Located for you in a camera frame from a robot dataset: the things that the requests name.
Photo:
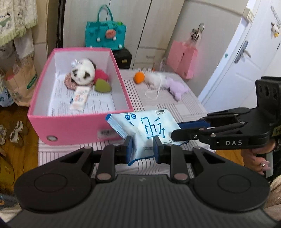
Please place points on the blue wet wipes pack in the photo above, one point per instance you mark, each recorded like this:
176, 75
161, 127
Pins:
149, 125

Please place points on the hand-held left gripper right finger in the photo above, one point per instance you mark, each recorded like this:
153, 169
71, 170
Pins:
156, 150

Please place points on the white printed paper liner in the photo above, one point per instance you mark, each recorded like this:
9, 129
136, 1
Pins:
101, 103

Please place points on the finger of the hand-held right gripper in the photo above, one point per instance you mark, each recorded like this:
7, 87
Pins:
191, 124
186, 134

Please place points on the yellow chick door ornament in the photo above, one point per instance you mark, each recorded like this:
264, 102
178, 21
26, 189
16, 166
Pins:
274, 30

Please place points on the purple plush toy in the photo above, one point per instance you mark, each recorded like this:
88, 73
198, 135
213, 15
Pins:
175, 87

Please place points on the pink floral fabric pouch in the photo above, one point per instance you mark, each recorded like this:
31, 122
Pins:
68, 82

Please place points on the red plush toy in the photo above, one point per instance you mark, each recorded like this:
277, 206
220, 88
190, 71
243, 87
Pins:
102, 74

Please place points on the teal felt handbag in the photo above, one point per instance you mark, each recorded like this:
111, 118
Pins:
94, 39

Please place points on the person's right hand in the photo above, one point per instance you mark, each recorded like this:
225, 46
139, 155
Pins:
256, 160

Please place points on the pink storage box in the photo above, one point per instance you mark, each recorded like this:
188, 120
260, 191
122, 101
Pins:
72, 129

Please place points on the black case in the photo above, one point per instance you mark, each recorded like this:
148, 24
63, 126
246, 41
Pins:
123, 58

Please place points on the white fleece pajamas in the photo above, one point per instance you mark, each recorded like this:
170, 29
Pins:
13, 17

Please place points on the pink paper bag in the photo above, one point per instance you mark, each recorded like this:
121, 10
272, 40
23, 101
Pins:
184, 61

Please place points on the white door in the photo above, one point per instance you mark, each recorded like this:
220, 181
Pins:
241, 72

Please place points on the white cat plush toy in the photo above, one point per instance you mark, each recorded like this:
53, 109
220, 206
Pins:
84, 72

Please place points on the brown paper bag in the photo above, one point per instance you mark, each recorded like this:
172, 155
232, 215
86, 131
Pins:
22, 81

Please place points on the green plush toy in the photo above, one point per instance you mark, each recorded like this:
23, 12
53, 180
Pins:
103, 86

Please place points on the wall light switch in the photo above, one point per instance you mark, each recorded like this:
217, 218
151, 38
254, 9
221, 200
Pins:
249, 15

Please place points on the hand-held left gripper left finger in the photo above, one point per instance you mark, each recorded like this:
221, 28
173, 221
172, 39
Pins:
129, 149

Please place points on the grey wardrobe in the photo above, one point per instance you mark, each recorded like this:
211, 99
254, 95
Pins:
158, 26

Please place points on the orange plush ball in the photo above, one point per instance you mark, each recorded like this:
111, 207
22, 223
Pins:
139, 77

